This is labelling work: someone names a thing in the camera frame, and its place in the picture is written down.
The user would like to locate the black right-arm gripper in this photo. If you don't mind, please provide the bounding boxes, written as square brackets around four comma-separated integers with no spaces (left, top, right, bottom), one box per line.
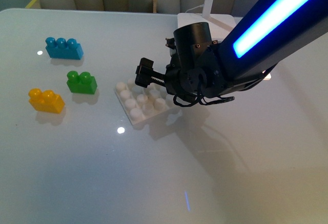
[135,54,205,98]

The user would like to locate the white studded base plate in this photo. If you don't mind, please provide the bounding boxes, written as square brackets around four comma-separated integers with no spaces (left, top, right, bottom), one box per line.
[115,78,179,125]

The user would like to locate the yellow two-stud block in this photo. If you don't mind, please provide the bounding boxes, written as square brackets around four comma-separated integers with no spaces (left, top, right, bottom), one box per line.
[28,88,65,114]

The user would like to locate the green two-stud block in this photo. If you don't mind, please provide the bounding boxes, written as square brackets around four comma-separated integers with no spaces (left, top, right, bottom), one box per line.
[67,71,97,94]

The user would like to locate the blue three-stud block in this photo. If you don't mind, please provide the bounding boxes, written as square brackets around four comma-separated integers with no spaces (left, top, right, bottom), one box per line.
[45,37,84,60]

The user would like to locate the white desk lamp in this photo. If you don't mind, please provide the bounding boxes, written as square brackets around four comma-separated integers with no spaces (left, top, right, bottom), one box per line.
[177,0,236,42]

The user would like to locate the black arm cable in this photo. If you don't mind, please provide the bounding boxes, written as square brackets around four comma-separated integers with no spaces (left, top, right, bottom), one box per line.
[173,72,236,107]

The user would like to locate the white lamp cable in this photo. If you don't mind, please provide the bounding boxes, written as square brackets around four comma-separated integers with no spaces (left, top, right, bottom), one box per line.
[184,3,206,14]

